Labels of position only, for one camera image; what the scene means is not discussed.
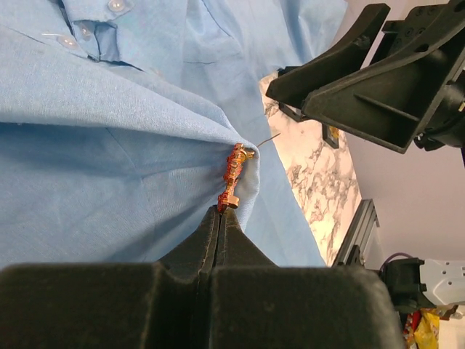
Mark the yellow red snack bag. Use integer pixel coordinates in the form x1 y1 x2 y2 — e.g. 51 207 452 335
403 309 440 349

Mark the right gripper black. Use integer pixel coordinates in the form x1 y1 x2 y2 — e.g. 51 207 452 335
266 1 464 153

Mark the black brooch box red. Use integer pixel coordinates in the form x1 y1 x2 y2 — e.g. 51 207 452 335
278 66 302 122

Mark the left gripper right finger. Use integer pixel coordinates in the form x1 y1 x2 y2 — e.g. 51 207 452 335
209 210 404 348

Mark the red orange leaf brooch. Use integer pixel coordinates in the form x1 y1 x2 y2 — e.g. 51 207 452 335
217 143 259 214

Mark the black brooch box yellow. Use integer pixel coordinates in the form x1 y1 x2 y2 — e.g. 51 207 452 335
322 124 339 149

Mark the light blue button shirt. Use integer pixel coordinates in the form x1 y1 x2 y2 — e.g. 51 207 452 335
1 1 347 266

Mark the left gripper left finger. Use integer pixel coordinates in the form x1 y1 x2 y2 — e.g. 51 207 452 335
1 207 221 348

